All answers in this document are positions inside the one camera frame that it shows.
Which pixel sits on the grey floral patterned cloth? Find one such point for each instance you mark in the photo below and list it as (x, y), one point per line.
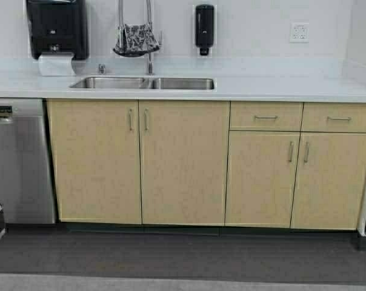
(135, 41)

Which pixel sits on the beige cabinet door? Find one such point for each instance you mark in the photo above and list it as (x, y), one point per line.
(329, 181)
(261, 176)
(184, 148)
(95, 148)

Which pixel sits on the left beige drawer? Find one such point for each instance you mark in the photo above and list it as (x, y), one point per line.
(272, 116)

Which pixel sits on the beige drawer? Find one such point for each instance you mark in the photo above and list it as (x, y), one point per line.
(334, 117)
(272, 116)

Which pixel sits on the chrome spring kitchen faucet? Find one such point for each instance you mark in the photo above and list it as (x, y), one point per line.
(149, 20)

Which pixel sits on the left beige cabinet door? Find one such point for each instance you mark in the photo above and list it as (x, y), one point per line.
(95, 148)

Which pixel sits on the stainless double sink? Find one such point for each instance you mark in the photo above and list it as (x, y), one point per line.
(145, 83)

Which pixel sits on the small chrome air gap cap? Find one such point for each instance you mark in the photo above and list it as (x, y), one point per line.
(101, 69)

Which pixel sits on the white paper towel sheet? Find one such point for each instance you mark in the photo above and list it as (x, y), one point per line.
(56, 64)

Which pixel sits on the stainless steel dishwasher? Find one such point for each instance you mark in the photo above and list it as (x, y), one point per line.
(26, 185)

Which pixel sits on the black paper towel dispenser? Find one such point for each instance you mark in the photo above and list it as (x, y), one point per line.
(58, 27)

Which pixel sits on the right beige drawer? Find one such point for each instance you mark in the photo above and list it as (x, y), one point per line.
(334, 117)

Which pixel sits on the black wall soap dispenser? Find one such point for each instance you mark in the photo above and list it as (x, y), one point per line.
(204, 36)

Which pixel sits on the white wall power outlet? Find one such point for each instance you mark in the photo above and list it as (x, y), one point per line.
(299, 32)

